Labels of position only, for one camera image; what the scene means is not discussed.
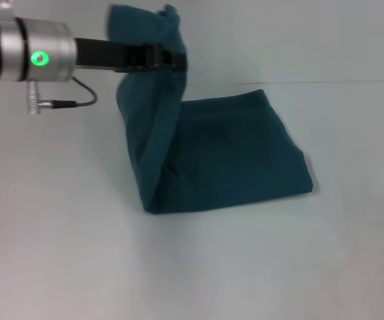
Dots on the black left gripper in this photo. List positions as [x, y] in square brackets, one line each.
[98, 55]

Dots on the teal blue t-shirt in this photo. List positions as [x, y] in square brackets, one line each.
[212, 150]

